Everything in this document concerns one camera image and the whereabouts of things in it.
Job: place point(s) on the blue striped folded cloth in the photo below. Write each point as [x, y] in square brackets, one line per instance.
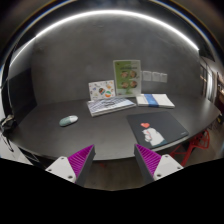
[105, 106]

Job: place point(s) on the white wall switch panel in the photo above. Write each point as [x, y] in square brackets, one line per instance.
[154, 76]

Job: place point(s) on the green menu stand sign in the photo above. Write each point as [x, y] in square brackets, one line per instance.
[127, 77]

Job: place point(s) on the green and white computer mouse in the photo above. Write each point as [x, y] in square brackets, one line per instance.
[68, 120]

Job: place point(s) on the white and blue book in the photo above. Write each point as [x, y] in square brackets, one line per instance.
[154, 100]

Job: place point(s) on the dark illustrated mouse pad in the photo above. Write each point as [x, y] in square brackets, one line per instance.
[153, 130]

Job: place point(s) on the small white sticker card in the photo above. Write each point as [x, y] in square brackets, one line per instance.
[101, 89]

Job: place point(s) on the red metal chair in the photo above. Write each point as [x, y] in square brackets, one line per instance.
[201, 141]

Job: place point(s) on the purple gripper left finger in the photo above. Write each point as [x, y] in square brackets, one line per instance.
[74, 168]

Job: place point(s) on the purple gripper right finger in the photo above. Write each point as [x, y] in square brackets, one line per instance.
[154, 166]

